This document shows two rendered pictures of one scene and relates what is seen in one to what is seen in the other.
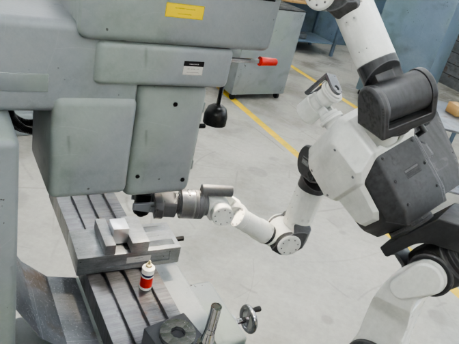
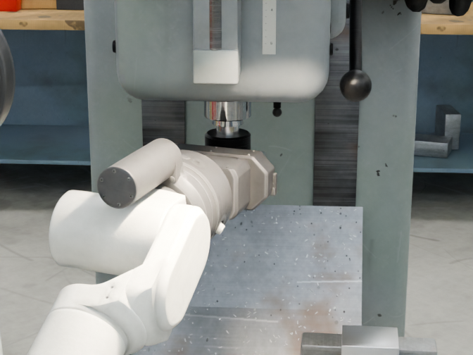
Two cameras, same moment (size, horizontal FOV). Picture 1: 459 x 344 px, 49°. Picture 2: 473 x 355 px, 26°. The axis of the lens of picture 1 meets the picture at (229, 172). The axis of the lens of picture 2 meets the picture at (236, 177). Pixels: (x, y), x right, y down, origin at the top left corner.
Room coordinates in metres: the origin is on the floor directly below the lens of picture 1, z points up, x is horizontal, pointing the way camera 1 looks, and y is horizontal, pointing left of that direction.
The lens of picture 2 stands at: (1.87, -0.56, 1.52)
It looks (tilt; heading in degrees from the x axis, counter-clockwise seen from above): 17 degrees down; 129
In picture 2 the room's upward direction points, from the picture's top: straight up
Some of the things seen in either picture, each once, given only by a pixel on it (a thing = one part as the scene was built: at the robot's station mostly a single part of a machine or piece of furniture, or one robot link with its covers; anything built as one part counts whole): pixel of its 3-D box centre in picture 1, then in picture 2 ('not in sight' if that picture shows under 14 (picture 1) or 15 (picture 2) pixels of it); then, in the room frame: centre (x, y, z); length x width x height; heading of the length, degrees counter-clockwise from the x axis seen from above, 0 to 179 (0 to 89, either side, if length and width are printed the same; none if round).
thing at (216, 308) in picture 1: (211, 325); not in sight; (0.83, -0.04, 1.22); 0.03 x 0.03 x 0.11
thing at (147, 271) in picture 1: (147, 274); not in sight; (1.24, 0.18, 0.96); 0.04 x 0.04 x 0.11
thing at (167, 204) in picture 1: (173, 203); (195, 192); (1.26, 0.14, 1.23); 0.13 x 0.12 x 0.10; 20
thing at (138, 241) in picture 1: (134, 233); not in sight; (1.39, 0.26, 0.99); 0.15 x 0.06 x 0.04; 33
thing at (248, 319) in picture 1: (240, 321); not in sight; (1.51, -0.19, 0.60); 0.16 x 0.12 x 0.12; 125
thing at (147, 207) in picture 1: (143, 207); not in sight; (1.20, 0.21, 1.23); 0.06 x 0.02 x 0.03; 110
